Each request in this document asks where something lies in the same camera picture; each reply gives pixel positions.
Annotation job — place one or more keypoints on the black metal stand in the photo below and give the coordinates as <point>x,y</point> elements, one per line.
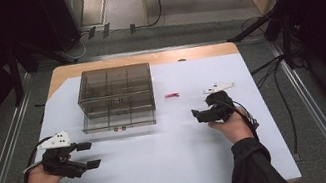
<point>15,77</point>
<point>286,32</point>

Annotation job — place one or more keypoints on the small green item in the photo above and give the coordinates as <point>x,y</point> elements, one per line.
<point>92,99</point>

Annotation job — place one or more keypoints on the small pink item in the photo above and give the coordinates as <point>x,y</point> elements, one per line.
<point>172,95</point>

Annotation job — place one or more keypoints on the clear plastic drawer cabinet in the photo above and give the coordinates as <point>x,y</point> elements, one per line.
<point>115,87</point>

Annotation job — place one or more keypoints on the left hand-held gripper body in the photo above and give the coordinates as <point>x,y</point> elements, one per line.
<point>62,163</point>

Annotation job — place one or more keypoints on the clear plastic drawer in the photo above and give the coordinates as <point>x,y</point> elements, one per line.
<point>118,121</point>

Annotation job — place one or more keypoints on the white table mat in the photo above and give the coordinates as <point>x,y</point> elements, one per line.
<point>179,156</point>

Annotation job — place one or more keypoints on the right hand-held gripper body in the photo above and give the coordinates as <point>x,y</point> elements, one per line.
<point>221,105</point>

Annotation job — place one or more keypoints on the person's right hand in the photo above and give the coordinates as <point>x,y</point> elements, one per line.
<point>234,128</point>

